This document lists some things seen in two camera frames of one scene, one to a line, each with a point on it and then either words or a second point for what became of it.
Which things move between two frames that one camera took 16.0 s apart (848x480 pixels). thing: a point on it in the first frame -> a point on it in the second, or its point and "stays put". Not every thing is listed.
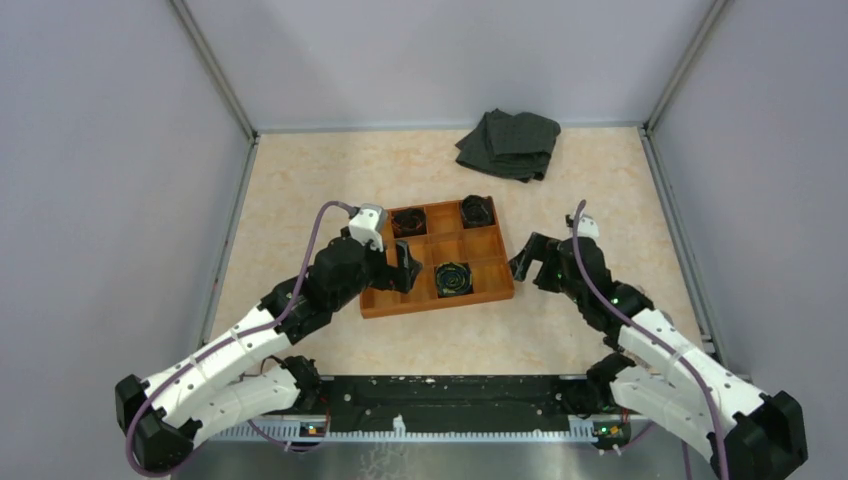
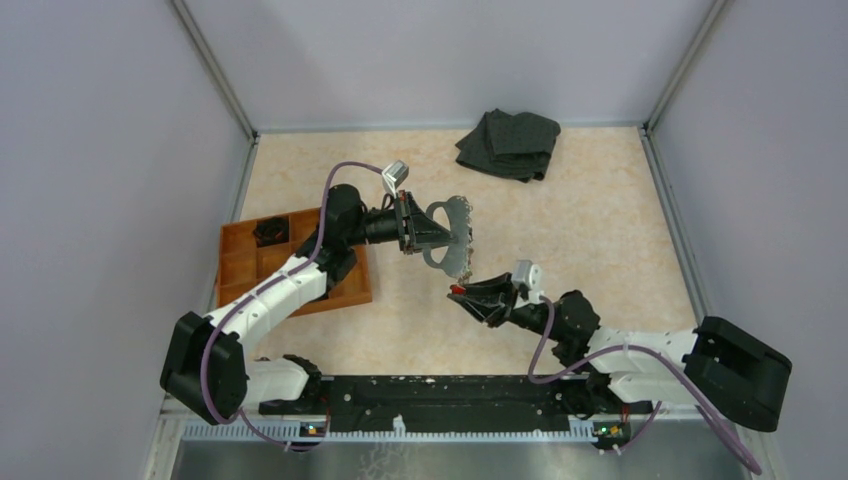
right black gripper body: (551, 275) -> (509, 306)
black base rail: (451, 404) stays put
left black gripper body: (385, 277) -> (405, 233)
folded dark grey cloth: (517, 147) stays put
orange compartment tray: (462, 248) -> (241, 263)
